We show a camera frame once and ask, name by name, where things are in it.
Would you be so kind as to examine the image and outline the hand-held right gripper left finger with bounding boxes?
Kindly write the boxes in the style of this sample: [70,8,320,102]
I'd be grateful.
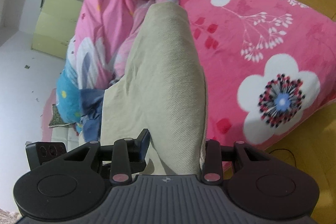
[64,128,151,186]

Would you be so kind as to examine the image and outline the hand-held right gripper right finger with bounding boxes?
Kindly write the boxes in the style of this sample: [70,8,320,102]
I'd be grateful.
[202,138,269,185]

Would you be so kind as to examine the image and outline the khaki pants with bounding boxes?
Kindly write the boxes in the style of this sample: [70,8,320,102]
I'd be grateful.
[100,2,208,177]

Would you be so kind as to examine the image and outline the white and pink headboard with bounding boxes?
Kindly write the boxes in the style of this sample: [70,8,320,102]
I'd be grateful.
[41,87,87,147]

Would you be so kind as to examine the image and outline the green patterned pillow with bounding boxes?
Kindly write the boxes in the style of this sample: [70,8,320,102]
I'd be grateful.
[49,103,74,127]

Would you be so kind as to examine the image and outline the blue denim jeans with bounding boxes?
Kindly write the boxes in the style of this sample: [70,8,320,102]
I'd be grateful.
[75,87,105,142]

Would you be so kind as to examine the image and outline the blue dotted blanket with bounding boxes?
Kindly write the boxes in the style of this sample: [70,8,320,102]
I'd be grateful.
[56,68,84,125]

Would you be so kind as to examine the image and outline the pink floral bed blanket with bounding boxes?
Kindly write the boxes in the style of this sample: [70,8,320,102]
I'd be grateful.
[178,0,334,173]

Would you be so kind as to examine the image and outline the yellow-green cabinet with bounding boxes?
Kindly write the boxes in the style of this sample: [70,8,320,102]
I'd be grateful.
[31,0,86,59]

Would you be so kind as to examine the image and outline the pink printed quilt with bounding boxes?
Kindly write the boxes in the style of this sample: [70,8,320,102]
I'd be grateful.
[66,0,189,90]

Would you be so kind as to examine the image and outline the black cable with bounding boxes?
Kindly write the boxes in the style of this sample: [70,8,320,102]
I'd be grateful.
[268,148,298,168]

